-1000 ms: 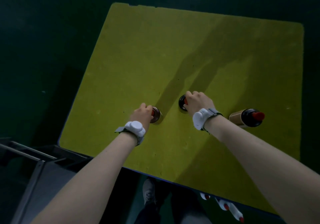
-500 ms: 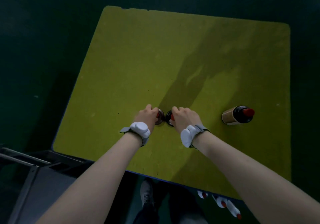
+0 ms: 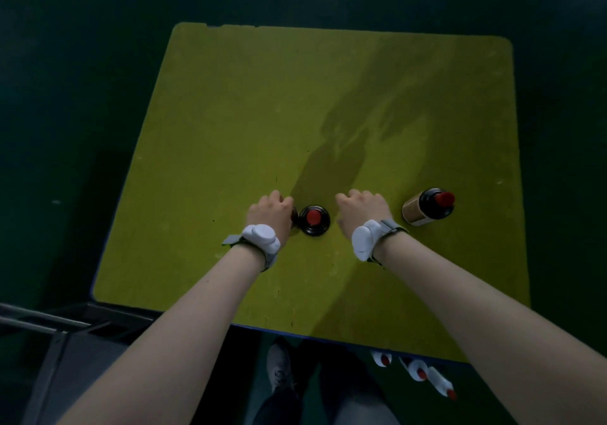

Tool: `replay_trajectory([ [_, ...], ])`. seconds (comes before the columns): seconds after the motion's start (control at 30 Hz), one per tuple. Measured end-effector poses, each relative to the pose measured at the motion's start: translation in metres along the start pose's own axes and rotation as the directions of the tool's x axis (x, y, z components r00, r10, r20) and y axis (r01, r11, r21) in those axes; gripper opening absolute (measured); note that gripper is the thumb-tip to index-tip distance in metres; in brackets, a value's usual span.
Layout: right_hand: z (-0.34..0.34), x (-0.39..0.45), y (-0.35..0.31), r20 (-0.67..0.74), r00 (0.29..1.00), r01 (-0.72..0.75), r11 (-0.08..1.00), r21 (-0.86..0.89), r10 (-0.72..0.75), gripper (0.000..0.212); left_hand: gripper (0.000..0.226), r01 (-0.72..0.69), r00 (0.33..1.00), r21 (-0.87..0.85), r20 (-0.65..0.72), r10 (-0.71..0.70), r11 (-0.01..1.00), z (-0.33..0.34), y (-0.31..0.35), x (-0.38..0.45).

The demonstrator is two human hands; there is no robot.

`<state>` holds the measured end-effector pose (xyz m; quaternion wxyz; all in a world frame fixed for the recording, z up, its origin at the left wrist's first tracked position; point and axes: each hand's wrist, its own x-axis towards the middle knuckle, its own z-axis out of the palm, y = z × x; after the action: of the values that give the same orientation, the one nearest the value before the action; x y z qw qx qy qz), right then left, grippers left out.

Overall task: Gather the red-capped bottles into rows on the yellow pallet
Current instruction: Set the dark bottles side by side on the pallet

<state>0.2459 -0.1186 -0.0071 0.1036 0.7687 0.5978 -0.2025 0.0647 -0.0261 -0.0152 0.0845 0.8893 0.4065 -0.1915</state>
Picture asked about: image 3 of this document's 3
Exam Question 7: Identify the person's right hand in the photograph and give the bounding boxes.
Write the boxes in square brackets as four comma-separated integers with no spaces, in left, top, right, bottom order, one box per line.
[335,189,394,240]

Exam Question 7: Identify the person's left hand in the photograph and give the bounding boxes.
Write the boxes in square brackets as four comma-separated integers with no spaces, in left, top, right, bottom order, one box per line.
[246,190,295,245]

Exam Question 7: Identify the person's left forearm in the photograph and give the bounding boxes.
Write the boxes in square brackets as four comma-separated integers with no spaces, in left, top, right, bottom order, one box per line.
[56,243,267,425]

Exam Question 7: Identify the person's right forearm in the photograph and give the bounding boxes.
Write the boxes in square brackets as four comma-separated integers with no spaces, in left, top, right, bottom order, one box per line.
[374,231,607,425]

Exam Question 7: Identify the dark bottle with red cap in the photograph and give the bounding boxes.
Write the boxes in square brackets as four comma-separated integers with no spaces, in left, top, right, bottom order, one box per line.
[298,205,332,237]

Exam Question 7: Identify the white left wrist tracker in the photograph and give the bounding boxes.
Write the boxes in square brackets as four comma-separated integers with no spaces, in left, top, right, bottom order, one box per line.
[222,224,282,272]

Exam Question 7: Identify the white wrist tracker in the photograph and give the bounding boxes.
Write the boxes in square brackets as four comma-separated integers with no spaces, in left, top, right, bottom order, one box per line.
[222,224,282,272]
[351,219,409,266]

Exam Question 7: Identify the white right wrist tracker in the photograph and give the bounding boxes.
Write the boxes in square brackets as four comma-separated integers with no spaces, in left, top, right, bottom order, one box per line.
[351,219,409,266]

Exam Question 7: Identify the yellow-green table mat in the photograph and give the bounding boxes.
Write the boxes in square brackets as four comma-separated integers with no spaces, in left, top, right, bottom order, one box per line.
[91,22,532,364]

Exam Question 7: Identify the tan label bottle, red cap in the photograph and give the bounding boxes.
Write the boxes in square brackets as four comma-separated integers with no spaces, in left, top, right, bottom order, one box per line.
[402,187,456,227]

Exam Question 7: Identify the grey shoe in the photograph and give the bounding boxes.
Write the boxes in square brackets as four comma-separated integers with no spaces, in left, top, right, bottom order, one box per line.
[266,338,298,393]

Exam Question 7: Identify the person's dark trousers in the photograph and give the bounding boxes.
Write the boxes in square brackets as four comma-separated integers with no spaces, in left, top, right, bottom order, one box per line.
[253,344,401,425]

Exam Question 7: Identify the grey metal frame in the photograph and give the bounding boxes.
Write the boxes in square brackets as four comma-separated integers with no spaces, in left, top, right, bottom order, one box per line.
[0,301,159,425]

